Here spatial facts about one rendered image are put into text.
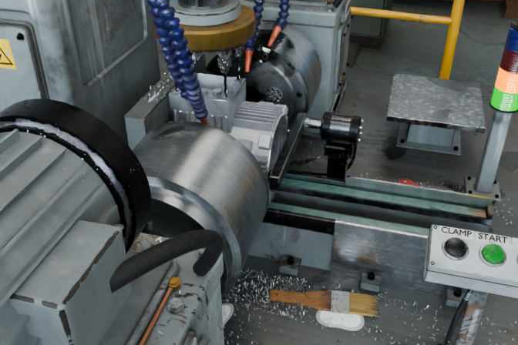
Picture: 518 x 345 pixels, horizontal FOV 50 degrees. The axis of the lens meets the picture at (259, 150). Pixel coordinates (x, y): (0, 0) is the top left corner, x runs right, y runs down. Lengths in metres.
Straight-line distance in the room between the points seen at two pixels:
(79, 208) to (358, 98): 1.39
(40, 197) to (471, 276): 0.59
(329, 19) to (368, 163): 0.38
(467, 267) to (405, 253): 0.27
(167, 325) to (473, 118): 1.09
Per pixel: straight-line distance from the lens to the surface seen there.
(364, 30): 4.29
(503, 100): 1.31
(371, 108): 1.74
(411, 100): 1.55
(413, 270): 1.11
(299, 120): 1.18
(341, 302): 1.09
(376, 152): 1.53
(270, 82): 1.20
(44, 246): 0.46
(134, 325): 0.58
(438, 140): 1.58
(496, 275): 0.84
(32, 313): 0.43
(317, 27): 1.43
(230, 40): 0.94
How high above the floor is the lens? 1.61
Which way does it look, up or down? 32 degrees down
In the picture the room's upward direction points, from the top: straight up
